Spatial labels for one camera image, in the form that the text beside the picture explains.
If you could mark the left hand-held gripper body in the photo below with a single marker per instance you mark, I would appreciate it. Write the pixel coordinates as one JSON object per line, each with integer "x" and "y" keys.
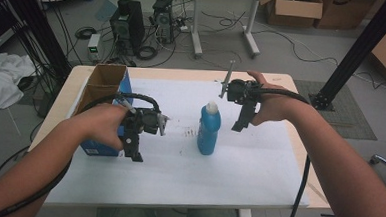
{"x": 147, "y": 121}

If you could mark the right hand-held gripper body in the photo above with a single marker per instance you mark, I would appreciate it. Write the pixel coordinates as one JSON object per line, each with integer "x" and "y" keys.
{"x": 243, "y": 91}

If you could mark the person's right hand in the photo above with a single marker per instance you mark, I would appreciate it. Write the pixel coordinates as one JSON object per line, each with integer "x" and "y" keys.
{"x": 276, "y": 104}

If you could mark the person's left hand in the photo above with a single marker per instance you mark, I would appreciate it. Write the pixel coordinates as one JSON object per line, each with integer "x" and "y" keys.
{"x": 101, "y": 122}

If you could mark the blue bottle with white cap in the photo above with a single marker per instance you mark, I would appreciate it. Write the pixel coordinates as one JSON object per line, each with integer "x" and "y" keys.
{"x": 209, "y": 132}

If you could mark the open blue cardboard box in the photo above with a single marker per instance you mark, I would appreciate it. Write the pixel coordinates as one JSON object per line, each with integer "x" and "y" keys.
{"x": 104, "y": 80}

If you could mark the white-legged wooden desk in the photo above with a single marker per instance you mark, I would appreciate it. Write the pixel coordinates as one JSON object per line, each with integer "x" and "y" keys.
{"x": 197, "y": 25}

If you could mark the white power strip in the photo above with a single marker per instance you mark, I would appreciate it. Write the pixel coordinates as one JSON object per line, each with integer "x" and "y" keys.
{"x": 183, "y": 27}

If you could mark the white table mat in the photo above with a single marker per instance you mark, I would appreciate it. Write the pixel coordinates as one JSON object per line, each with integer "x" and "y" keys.
{"x": 237, "y": 171}

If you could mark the open-sided computer case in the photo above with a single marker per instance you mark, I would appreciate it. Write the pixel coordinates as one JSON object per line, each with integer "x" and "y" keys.
{"x": 164, "y": 18}

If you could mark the white bench power supply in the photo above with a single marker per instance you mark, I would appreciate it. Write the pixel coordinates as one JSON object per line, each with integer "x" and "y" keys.
{"x": 93, "y": 46}

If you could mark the open brown cardboard box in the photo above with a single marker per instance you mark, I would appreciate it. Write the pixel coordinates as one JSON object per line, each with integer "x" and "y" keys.
{"x": 296, "y": 10}

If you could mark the black computer tower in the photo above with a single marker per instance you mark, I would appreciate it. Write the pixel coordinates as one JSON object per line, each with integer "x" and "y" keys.
{"x": 128, "y": 23}

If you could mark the grey floor mat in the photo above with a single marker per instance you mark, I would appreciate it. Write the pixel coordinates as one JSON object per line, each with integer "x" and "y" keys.
{"x": 351, "y": 110}

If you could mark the black metal stand beam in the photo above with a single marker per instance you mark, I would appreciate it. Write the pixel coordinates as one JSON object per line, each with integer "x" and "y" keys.
{"x": 361, "y": 47}
{"x": 46, "y": 30}

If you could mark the large brown cardboard box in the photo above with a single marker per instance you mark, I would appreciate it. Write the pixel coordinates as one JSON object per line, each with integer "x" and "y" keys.
{"x": 346, "y": 11}

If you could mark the white crumpled cloth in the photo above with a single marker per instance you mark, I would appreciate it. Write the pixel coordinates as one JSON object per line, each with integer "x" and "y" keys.
{"x": 2, "y": 78}

